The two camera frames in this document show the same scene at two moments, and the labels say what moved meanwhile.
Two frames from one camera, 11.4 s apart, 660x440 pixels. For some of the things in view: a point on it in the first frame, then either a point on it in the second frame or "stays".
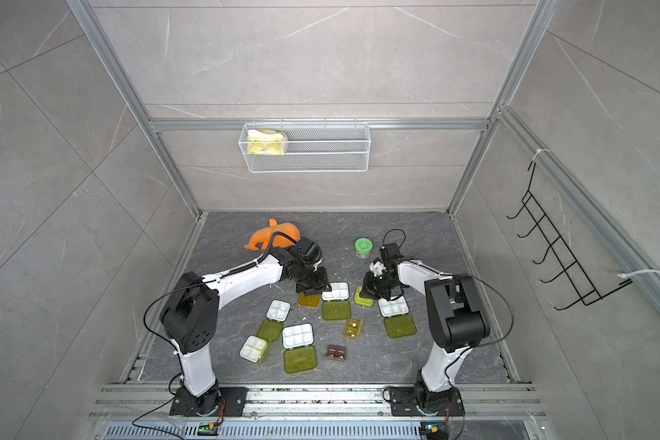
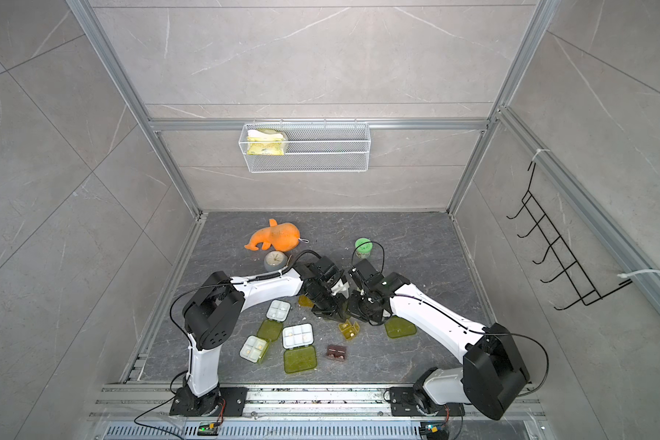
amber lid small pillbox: x=309 y=300 stays
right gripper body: x=379 y=287 to x=360 y=307
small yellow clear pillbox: x=352 y=328 stays
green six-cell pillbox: x=398 y=323 stays
